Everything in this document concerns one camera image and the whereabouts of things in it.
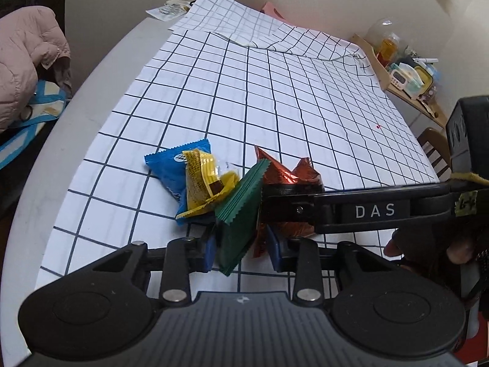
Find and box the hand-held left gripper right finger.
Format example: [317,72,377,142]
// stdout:
[265,224,387,307]

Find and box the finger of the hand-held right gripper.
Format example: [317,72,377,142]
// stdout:
[262,181,459,238]

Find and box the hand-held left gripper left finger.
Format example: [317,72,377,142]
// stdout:
[92,233,218,307]

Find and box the green snack packet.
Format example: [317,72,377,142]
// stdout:
[213,159,270,276]

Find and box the copper foil snack packet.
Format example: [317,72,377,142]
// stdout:
[252,145,325,259]

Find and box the person's right hand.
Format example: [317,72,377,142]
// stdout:
[383,220,489,270]

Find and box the wooden chair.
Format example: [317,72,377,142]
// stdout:
[417,126,454,180]

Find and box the wooden desk shelf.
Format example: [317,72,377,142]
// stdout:
[351,32,450,129]

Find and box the yellow snack packet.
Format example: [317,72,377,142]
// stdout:
[176,148,241,220]

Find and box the yellow and black container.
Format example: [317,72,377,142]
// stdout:
[414,65,435,96]

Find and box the pale green tissue pack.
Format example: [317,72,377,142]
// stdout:
[397,63,425,98]

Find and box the white kitchen timer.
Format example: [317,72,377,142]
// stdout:
[389,69,408,89]

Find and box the blue snack packet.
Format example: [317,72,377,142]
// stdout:
[144,138,215,226]

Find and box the red and yellow bottle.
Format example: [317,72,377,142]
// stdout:
[376,34,400,66]

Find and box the clear glass dome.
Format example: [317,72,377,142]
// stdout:
[366,17,398,47]

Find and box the white checked tablecloth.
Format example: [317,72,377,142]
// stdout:
[40,0,441,307]

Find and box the pink paper item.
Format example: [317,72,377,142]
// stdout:
[261,2,291,24]

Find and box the blue and white bag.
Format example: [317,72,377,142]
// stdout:
[0,80,72,169]

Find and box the pink padded jacket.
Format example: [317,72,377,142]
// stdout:
[0,6,73,135]

